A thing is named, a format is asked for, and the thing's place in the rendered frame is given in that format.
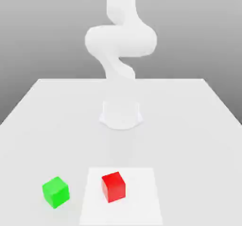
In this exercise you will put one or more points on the small green cube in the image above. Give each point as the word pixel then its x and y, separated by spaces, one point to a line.
pixel 55 192

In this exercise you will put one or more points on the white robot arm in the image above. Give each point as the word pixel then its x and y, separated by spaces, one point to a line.
pixel 121 40

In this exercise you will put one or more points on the small red cube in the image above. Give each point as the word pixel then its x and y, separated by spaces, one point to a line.
pixel 114 188

